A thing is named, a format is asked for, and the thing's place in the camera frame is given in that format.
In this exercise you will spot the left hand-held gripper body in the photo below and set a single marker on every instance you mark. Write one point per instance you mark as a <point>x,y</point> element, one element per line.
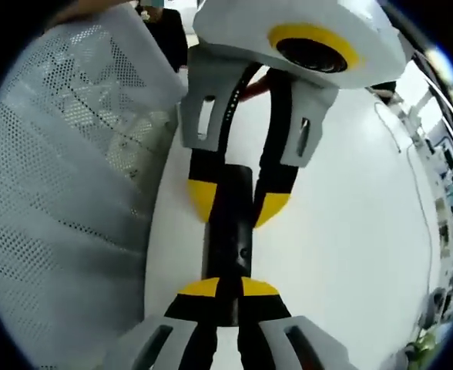
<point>242,31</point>

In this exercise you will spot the green leafy potted plant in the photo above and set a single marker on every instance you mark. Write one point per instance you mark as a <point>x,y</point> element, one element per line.
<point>423,345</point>

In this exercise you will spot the white mesh office chair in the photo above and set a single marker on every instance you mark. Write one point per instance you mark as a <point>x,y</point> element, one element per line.
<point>57,192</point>

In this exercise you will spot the black remote control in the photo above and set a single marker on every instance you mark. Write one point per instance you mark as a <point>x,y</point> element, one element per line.
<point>230,246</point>

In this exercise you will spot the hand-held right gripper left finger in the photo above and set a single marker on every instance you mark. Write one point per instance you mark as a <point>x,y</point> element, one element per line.
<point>172,339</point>

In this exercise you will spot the person in dark clothes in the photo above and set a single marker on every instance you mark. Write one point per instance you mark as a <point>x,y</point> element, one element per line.
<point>168,34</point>

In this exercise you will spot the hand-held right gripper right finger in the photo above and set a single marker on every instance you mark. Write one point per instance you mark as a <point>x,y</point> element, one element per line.
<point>280,339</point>

